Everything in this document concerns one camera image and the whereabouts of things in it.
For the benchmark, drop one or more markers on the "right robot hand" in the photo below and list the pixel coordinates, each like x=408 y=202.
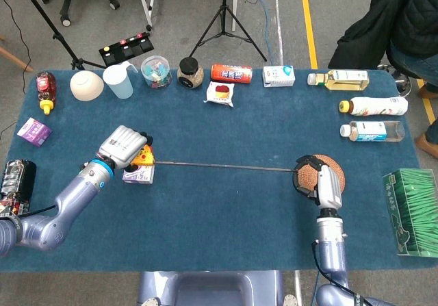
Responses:
x=328 y=186

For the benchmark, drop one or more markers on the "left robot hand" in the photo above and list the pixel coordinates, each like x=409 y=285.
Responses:
x=123 y=145

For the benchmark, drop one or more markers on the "yellow tape measure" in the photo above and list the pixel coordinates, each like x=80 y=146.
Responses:
x=145 y=156

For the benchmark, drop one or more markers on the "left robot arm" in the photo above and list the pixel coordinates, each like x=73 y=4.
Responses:
x=78 y=189

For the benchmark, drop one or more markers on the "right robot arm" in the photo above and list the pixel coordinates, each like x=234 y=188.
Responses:
x=330 y=248

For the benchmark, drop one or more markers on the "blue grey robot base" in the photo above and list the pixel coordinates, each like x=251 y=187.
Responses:
x=212 y=289

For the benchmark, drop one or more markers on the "round woven coaster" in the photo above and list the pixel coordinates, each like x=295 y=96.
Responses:
x=308 y=179

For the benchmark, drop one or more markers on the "purple white drink carton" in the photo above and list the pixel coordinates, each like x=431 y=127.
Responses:
x=140 y=176

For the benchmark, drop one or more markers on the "pale blue plastic pitcher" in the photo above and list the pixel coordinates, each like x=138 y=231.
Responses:
x=119 y=81

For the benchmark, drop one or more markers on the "white upturned bowl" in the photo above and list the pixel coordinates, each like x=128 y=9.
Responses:
x=86 y=85

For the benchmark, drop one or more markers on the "clear water bottle blue label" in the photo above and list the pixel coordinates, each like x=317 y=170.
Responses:
x=373 y=131

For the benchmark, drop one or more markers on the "clear jar of binder clips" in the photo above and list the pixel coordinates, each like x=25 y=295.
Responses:
x=156 y=71

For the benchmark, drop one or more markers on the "small purple white box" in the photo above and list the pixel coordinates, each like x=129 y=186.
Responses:
x=34 y=132

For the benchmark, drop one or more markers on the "green tea box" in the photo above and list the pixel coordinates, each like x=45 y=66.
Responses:
x=415 y=210

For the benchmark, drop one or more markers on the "black foot pedal board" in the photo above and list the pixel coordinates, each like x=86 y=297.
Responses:
x=126 y=49

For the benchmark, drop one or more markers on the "red sauce bottle yellow cap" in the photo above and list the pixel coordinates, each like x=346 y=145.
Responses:
x=45 y=87

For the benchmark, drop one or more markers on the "black-lidded glass seed jar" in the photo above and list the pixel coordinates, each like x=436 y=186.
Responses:
x=190 y=73

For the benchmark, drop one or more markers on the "yellow liquid bottle white cap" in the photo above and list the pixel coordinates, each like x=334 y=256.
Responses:
x=345 y=80

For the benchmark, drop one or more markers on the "packaged cake snack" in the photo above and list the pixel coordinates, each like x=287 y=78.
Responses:
x=219 y=93

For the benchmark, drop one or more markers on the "blue table mat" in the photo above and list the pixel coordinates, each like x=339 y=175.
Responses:
x=219 y=210

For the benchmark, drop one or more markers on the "black silver snack pack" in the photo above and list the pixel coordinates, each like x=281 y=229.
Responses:
x=17 y=182

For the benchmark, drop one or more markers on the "white blue milk carton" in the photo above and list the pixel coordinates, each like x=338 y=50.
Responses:
x=278 y=76

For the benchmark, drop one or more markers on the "swivel stool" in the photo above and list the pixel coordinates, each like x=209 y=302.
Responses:
x=402 y=81

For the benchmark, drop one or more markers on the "tall black tripod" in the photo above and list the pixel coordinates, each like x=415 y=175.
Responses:
x=56 y=35

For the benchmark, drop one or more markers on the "orange red drink can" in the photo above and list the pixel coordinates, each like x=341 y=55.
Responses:
x=231 y=73

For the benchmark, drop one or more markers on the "wooden furniture piece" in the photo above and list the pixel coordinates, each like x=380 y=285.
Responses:
x=15 y=59

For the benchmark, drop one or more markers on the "short black tripod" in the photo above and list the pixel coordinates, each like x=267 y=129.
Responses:
x=224 y=8

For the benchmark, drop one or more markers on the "seated person in jeans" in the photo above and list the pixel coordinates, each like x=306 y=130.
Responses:
x=393 y=22

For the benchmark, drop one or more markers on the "white metal frame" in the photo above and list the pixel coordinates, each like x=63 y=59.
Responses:
x=145 y=4

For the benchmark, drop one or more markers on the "white post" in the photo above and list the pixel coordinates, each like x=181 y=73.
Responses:
x=235 y=4

